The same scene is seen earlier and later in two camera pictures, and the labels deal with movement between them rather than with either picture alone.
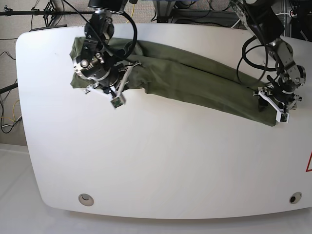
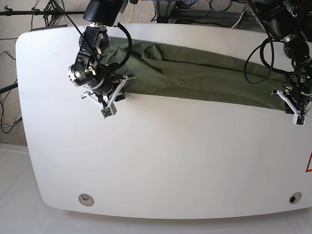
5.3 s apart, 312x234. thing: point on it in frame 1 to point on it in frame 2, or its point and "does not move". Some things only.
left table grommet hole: x=86 y=199 does not move
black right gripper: x=283 y=90 to x=301 y=93
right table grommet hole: x=295 y=197 does not move
